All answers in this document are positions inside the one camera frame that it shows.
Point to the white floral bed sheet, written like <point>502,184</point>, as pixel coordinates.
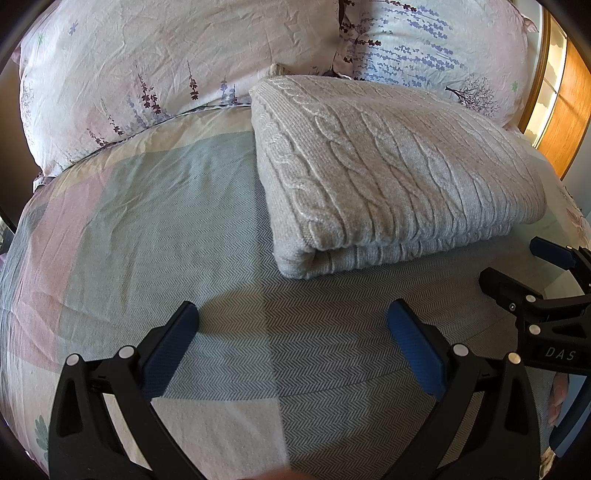
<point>575,207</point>

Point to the wooden headboard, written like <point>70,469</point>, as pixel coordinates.
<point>561,106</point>

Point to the pink floral pillow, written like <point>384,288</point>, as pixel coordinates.
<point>161,55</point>

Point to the pastel patchwork herringbone blanket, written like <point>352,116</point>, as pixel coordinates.
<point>161,221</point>

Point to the pale blue floral pillow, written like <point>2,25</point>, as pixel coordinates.
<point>429,41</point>

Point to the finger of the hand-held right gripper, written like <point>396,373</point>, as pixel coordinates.
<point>551,251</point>
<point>508,288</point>

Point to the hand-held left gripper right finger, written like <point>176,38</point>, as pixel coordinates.
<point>418,353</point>

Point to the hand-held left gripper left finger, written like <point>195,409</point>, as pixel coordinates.
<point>167,350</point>

